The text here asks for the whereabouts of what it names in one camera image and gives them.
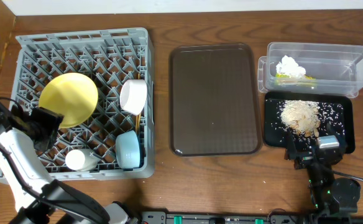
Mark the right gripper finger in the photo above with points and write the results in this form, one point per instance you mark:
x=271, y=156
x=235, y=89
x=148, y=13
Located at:
x=332, y=132
x=290, y=150

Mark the dark brown serving tray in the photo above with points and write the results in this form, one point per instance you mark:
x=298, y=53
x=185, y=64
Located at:
x=213, y=101

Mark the light blue bowl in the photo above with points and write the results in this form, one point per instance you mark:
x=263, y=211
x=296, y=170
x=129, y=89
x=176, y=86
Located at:
x=128, y=150

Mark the rice food scraps pile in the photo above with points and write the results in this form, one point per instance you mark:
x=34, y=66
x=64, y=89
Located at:
x=301, y=117

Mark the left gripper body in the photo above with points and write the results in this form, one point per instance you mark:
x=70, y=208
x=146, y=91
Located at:
x=48, y=121

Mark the white napkin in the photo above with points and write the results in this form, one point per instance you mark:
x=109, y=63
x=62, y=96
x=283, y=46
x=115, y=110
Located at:
x=288, y=66

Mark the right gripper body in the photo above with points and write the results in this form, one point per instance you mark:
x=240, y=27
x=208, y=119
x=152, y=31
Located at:
x=307, y=159

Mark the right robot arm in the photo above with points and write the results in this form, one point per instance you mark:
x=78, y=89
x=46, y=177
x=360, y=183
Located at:
x=333, y=197

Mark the clear plastic waste bin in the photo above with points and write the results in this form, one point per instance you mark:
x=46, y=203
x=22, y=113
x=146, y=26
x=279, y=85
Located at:
x=337, y=68

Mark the white bowl with food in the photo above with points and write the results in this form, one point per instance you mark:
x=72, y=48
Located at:
x=133, y=96

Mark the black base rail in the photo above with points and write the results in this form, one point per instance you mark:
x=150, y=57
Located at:
x=275, y=217

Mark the grey plastic dish rack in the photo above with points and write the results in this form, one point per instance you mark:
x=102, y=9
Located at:
x=109, y=58

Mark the yellow round plate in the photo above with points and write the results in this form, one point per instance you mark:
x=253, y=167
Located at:
x=72, y=95

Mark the green orange snack wrapper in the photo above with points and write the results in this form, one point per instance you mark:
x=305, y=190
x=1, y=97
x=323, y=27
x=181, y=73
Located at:
x=284, y=79

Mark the black food waste tray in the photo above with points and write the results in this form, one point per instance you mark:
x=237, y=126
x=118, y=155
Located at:
x=334, y=110

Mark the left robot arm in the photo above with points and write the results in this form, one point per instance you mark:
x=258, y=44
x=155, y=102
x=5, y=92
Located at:
x=38, y=195

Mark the white paper cup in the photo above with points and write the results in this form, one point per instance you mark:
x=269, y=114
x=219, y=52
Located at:
x=81, y=160

